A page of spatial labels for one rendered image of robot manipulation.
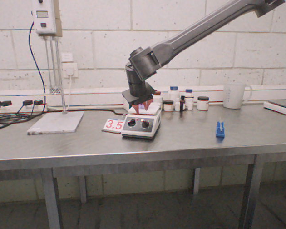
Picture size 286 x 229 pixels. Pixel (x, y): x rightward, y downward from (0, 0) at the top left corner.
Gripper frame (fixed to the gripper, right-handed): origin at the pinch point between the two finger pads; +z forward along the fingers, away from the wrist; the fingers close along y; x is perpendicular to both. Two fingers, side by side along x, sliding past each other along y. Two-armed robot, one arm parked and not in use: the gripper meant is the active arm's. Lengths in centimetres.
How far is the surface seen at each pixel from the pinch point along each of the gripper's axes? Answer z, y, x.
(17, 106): 17, 50, -60
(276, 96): 48, -101, -6
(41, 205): 81, 69, -36
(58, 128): 9.2, 31.6, -19.4
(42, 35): -21, 21, -43
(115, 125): 11.7, 9.2, -9.7
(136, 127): 7.4, 3.3, 0.4
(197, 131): 16.2, -19.9, 9.5
